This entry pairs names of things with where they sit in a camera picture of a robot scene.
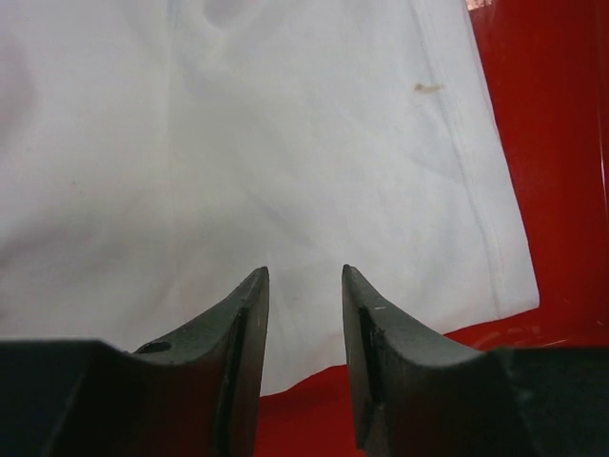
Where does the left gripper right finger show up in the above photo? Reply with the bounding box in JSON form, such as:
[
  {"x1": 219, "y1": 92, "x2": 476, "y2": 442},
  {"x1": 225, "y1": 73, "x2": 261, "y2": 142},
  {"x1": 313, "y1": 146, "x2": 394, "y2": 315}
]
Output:
[{"x1": 342, "y1": 266, "x2": 608, "y2": 456}]

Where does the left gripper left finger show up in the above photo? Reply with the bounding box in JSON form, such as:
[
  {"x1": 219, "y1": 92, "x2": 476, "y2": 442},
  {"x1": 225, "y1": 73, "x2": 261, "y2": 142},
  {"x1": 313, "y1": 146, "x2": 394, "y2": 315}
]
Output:
[{"x1": 1, "y1": 268, "x2": 269, "y2": 456}]

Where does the white t-shirt daisy print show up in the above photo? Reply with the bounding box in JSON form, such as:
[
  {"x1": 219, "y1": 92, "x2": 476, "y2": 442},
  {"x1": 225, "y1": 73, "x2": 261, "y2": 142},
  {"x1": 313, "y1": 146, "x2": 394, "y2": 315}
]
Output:
[{"x1": 1, "y1": 1, "x2": 540, "y2": 394}]

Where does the red plastic bin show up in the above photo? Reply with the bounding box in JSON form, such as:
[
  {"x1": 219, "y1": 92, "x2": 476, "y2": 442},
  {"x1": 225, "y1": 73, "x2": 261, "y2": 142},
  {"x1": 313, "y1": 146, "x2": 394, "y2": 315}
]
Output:
[{"x1": 256, "y1": 1, "x2": 608, "y2": 456}]

